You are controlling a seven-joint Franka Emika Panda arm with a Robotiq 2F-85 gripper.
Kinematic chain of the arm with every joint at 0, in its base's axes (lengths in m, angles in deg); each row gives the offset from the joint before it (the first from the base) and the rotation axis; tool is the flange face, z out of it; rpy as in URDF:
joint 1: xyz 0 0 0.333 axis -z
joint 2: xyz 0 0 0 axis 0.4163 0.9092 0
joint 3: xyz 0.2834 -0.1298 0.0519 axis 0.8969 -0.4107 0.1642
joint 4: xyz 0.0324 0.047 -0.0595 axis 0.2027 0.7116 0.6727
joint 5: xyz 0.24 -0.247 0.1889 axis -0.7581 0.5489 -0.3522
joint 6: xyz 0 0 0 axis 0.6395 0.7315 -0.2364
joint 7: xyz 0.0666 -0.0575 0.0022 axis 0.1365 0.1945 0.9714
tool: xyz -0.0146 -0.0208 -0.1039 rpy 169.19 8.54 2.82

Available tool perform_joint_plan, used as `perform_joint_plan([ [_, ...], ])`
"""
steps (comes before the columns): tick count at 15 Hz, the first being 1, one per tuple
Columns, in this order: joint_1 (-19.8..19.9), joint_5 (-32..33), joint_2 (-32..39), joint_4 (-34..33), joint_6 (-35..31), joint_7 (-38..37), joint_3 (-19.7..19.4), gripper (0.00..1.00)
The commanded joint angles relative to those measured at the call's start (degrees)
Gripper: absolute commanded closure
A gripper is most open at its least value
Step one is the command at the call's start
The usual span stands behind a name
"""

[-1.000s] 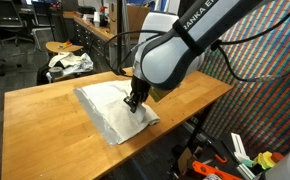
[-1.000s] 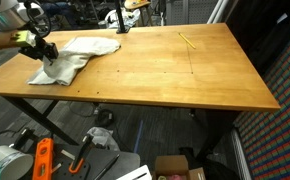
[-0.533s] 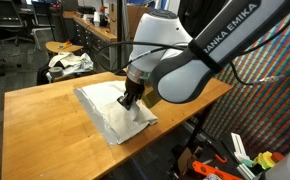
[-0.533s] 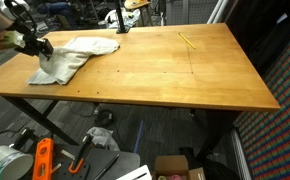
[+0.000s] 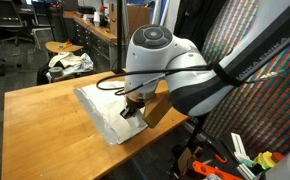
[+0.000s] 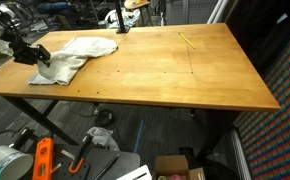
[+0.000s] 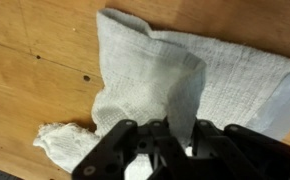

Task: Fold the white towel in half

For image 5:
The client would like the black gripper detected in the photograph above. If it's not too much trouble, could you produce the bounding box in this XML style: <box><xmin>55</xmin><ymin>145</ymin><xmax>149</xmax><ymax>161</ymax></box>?
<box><xmin>120</xmin><ymin>98</ymin><xmax>145</xmax><ymax>119</ymax></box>

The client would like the white towel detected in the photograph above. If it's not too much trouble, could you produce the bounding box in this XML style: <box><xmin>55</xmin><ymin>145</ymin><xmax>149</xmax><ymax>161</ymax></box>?
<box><xmin>82</xmin><ymin>81</ymin><xmax>148</xmax><ymax>144</ymax></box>

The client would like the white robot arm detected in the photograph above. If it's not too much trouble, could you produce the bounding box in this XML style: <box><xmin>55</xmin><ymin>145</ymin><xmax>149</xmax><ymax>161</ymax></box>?
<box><xmin>121</xmin><ymin>0</ymin><xmax>290</xmax><ymax>118</ymax></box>

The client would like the silver tape strip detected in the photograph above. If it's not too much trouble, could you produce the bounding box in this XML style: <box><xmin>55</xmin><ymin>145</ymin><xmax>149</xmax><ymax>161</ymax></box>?
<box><xmin>73</xmin><ymin>88</ymin><xmax>121</xmax><ymax>146</ymax></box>

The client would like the wooden workbench with drawers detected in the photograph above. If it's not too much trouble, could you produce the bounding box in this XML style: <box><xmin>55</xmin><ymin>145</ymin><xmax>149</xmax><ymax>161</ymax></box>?
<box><xmin>74</xmin><ymin>17</ymin><xmax>125</xmax><ymax>72</ymax></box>

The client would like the crumpled white cloth pile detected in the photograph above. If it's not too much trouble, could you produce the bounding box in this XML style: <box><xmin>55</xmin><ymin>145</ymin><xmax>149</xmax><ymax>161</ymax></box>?
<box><xmin>47</xmin><ymin>52</ymin><xmax>94</xmax><ymax>78</ymax></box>

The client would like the grey tape roll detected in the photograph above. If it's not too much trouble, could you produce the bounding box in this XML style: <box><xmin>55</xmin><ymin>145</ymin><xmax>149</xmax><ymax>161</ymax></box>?
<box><xmin>49</xmin><ymin>67</ymin><xmax>63</xmax><ymax>78</ymax></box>

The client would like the large cardboard box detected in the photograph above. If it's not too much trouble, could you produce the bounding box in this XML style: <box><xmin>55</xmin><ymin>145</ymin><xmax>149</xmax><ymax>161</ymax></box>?
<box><xmin>109</xmin><ymin>3</ymin><xmax>151</xmax><ymax>36</ymax></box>

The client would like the small round wooden table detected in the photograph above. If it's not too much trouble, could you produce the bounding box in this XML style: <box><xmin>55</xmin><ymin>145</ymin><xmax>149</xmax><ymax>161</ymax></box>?
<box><xmin>45</xmin><ymin>41</ymin><xmax>82</xmax><ymax>55</ymax></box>

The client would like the black office chair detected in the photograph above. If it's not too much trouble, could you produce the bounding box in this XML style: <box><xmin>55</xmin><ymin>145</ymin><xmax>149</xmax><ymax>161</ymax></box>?
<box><xmin>0</xmin><ymin>0</ymin><xmax>33</xmax><ymax>46</ymax></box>

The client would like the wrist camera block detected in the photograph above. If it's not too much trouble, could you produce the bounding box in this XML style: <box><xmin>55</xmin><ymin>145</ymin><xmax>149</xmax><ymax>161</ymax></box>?
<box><xmin>143</xmin><ymin>91</ymin><xmax>172</xmax><ymax>128</ymax></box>

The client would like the black camera stand pole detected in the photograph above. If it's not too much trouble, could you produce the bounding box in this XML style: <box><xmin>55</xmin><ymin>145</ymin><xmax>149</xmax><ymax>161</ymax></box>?
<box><xmin>113</xmin><ymin>0</ymin><xmax>124</xmax><ymax>74</ymax></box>

